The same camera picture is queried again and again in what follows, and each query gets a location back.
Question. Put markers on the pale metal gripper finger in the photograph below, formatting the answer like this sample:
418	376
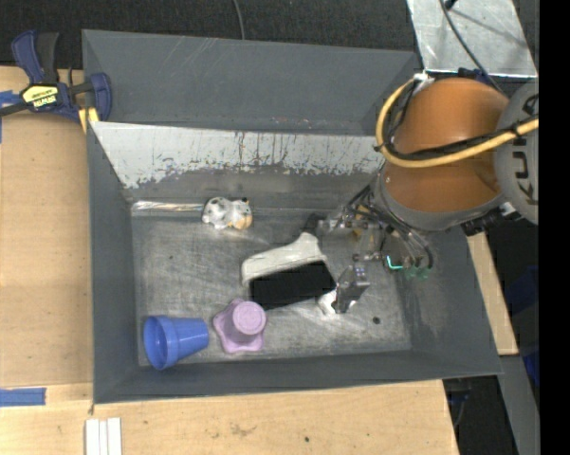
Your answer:
360	288
343	289

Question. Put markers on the purple star-rimmed cup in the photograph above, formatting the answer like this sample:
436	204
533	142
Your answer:
242	325

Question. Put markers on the white spotted toy animal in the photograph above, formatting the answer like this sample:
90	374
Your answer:
225	213

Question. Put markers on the grey metal bin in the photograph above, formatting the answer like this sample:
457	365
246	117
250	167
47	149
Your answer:
180	263

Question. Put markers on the blue plastic cup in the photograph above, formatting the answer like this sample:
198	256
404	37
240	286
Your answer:
175	341

